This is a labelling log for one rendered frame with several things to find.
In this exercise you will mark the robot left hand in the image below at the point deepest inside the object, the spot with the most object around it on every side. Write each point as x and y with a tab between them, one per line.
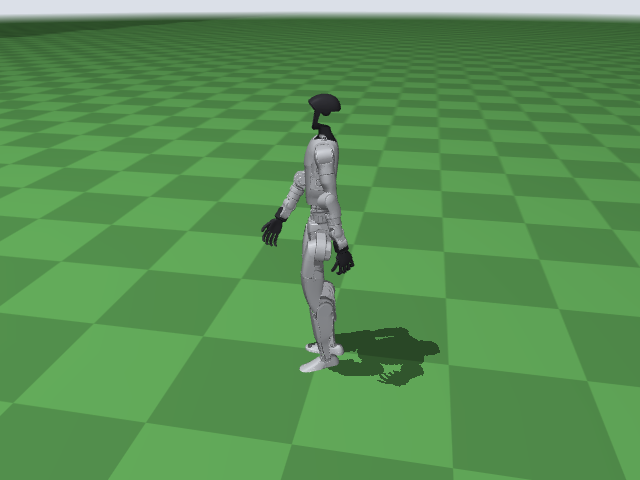
343	258

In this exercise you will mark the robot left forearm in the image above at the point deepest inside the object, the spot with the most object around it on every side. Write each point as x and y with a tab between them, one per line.
336	231

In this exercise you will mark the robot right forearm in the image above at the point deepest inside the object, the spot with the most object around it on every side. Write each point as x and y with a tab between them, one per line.
289	204

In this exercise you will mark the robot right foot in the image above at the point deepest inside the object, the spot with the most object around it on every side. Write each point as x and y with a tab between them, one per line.
337	349

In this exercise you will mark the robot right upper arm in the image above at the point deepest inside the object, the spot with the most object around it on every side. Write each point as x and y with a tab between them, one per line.
299	178

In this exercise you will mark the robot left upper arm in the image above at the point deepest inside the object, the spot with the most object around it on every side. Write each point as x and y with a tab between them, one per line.
324	160

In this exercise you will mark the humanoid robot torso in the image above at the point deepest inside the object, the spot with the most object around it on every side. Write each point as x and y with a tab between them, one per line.
317	223

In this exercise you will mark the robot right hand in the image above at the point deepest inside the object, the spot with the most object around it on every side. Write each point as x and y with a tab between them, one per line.
274	227

